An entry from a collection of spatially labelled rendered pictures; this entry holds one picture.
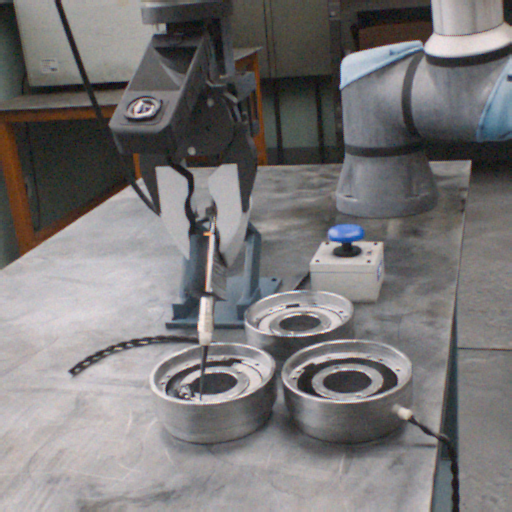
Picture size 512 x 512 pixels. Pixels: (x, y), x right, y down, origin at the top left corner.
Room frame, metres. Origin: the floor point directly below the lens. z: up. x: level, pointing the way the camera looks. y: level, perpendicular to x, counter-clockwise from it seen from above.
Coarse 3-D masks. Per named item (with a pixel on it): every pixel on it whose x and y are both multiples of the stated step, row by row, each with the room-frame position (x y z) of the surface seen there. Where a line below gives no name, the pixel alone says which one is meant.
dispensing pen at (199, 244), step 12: (216, 216) 0.64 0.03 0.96; (216, 228) 0.63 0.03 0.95; (192, 240) 0.62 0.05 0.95; (204, 240) 0.61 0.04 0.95; (192, 252) 0.61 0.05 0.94; (204, 252) 0.61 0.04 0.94; (192, 264) 0.60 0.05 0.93; (204, 264) 0.60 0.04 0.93; (192, 276) 0.60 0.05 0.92; (204, 276) 0.60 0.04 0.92; (192, 288) 0.59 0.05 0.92; (204, 288) 0.59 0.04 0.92; (204, 300) 0.60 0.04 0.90; (216, 300) 0.62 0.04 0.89; (204, 312) 0.59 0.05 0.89; (204, 324) 0.59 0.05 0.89; (204, 336) 0.58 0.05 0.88; (204, 348) 0.58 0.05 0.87; (204, 360) 0.58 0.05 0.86; (204, 372) 0.57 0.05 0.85
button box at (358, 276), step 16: (320, 256) 0.83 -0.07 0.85; (336, 256) 0.82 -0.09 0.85; (352, 256) 0.81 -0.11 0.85; (368, 256) 0.81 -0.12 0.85; (320, 272) 0.80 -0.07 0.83; (336, 272) 0.80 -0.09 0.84; (352, 272) 0.79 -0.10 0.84; (368, 272) 0.79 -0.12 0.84; (320, 288) 0.80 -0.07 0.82; (336, 288) 0.80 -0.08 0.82; (352, 288) 0.79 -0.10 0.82; (368, 288) 0.79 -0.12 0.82
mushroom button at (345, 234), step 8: (344, 224) 0.84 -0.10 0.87; (352, 224) 0.84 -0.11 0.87; (328, 232) 0.83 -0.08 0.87; (336, 232) 0.82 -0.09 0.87; (344, 232) 0.82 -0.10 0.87; (352, 232) 0.82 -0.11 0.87; (360, 232) 0.82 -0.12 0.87; (336, 240) 0.81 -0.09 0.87; (344, 240) 0.81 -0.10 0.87; (352, 240) 0.81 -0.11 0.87; (344, 248) 0.83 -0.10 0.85
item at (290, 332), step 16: (256, 304) 0.72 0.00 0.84; (272, 304) 0.74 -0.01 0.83; (288, 304) 0.74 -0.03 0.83; (304, 304) 0.74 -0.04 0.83; (320, 304) 0.73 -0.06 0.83; (336, 304) 0.72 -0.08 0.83; (352, 304) 0.70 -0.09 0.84; (256, 320) 0.71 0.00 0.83; (272, 320) 0.70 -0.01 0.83; (288, 320) 0.71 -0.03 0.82; (304, 320) 0.71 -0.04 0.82; (320, 320) 0.69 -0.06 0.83; (352, 320) 0.67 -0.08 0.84; (256, 336) 0.66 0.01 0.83; (272, 336) 0.65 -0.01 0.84; (288, 336) 0.64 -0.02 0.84; (304, 336) 0.64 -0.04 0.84; (320, 336) 0.64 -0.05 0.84; (336, 336) 0.65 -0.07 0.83; (352, 336) 0.67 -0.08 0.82; (272, 352) 0.65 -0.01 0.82; (288, 352) 0.64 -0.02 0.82
